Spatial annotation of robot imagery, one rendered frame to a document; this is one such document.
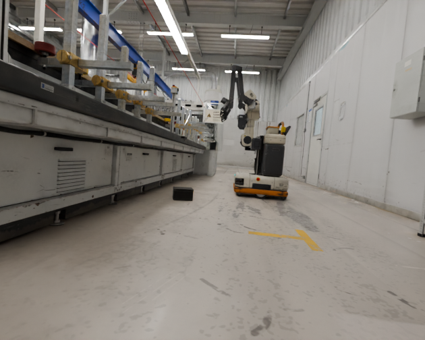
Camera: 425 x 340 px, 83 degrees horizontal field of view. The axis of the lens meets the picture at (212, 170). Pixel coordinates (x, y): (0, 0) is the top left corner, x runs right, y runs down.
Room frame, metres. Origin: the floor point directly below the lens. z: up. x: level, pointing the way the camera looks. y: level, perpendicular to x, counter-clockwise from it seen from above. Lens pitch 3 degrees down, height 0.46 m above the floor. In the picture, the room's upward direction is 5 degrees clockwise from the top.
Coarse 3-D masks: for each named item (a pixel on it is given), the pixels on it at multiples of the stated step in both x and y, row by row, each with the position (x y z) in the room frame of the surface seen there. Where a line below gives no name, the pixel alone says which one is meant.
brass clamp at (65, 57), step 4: (60, 52) 1.02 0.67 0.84; (64, 52) 1.02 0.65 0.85; (68, 52) 1.04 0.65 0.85; (56, 56) 1.03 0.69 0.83; (60, 56) 1.02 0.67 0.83; (64, 56) 1.02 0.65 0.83; (68, 56) 1.03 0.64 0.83; (72, 56) 1.05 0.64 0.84; (76, 56) 1.08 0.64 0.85; (60, 60) 1.02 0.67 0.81; (64, 60) 1.02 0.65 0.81; (68, 60) 1.03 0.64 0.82; (72, 60) 1.05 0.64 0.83; (76, 60) 1.08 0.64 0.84; (68, 64) 1.05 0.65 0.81; (72, 64) 1.06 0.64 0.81; (76, 64) 1.08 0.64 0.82; (76, 68) 1.10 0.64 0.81; (80, 68) 1.11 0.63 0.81; (76, 72) 1.15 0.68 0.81; (80, 72) 1.15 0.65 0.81; (84, 72) 1.14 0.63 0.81
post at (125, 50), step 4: (124, 48) 1.55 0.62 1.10; (124, 52) 1.55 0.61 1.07; (128, 52) 1.58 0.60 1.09; (124, 56) 1.55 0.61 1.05; (128, 56) 1.58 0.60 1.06; (124, 60) 1.55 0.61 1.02; (120, 72) 1.55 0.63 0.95; (124, 72) 1.55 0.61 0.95; (120, 76) 1.55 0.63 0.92; (124, 76) 1.55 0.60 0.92; (120, 80) 1.55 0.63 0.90; (124, 80) 1.55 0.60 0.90; (120, 100) 1.55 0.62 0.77; (124, 100) 1.56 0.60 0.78; (120, 104) 1.55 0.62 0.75; (124, 104) 1.57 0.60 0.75; (120, 108) 1.55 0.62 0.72; (124, 108) 1.57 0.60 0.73
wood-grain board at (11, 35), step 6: (12, 36) 1.00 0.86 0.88; (18, 36) 1.03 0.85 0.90; (18, 42) 1.04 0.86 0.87; (24, 42) 1.06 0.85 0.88; (30, 42) 1.09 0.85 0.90; (30, 48) 1.09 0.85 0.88; (84, 78) 1.49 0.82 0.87; (90, 78) 1.53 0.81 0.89; (114, 90) 1.83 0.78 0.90; (144, 108) 2.44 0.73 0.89; (162, 120) 3.07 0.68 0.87
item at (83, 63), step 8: (40, 64) 1.11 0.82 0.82; (48, 64) 1.10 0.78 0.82; (56, 64) 1.10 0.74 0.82; (80, 64) 1.09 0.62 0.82; (88, 64) 1.09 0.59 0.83; (96, 64) 1.08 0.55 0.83; (104, 64) 1.08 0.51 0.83; (112, 64) 1.08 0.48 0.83; (120, 64) 1.07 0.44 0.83; (128, 64) 1.07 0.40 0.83
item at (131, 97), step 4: (108, 96) 1.60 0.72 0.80; (112, 96) 1.60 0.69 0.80; (116, 96) 1.60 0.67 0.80; (128, 96) 1.59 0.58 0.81; (132, 96) 1.59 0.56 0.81; (136, 96) 1.58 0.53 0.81; (140, 96) 1.58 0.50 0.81; (144, 96) 1.58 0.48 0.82; (148, 96) 1.58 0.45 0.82; (152, 96) 1.57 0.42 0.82; (156, 96) 1.57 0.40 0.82; (160, 96) 1.57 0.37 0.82; (132, 100) 1.61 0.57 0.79; (136, 100) 1.60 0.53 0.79; (140, 100) 1.59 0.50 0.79; (144, 100) 1.58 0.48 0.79; (148, 100) 1.58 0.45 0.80; (152, 100) 1.57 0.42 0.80; (156, 100) 1.57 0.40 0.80; (160, 100) 1.57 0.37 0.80; (164, 100) 1.58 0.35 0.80
